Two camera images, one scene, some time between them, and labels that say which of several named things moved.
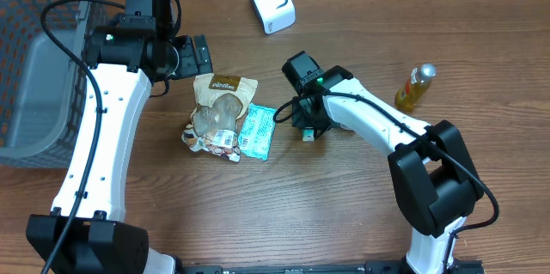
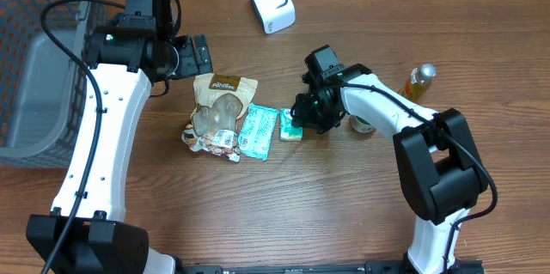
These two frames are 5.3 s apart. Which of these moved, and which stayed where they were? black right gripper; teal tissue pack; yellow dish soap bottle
Moved: teal tissue pack
Stayed: black right gripper; yellow dish soap bottle
